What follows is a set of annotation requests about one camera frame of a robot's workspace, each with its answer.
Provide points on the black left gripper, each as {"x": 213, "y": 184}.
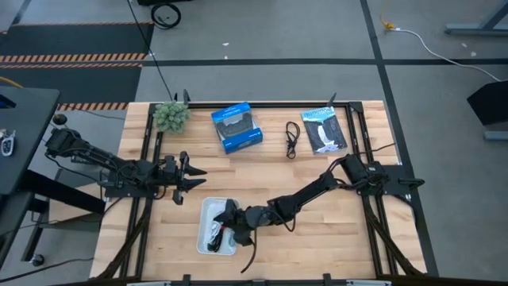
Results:
{"x": 171, "y": 171}

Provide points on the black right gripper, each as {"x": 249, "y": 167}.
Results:
{"x": 250, "y": 218}

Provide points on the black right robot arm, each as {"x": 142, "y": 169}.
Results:
{"x": 309, "y": 192}

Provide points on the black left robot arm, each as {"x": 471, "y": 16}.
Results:
{"x": 95, "y": 155}

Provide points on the white plastic tray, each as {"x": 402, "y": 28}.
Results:
{"x": 206, "y": 210}

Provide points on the green artificial plant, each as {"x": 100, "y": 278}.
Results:
{"x": 171, "y": 116}

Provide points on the blue game controller box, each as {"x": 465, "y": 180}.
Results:
{"x": 218, "y": 115}

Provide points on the Yellowstone picture book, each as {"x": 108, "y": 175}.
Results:
{"x": 323, "y": 129}

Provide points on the black round knob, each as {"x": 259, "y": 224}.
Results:
{"x": 60, "y": 119}

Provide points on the black desk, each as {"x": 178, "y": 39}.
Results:
{"x": 24, "y": 139}

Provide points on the black caster wheel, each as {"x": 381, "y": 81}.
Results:
{"x": 38, "y": 260}

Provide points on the black hazard-striped floor mat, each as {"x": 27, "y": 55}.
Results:
{"x": 71, "y": 39}

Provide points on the white key fob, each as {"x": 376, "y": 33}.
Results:
{"x": 7, "y": 146}

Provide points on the grey table foot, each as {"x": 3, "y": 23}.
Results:
{"x": 496, "y": 136}

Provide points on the black box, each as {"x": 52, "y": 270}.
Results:
{"x": 490, "y": 103}

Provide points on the grey table leg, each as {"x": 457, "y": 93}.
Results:
{"x": 472, "y": 29}

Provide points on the black aluminium table frame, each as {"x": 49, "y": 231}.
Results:
{"x": 278, "y": 105}

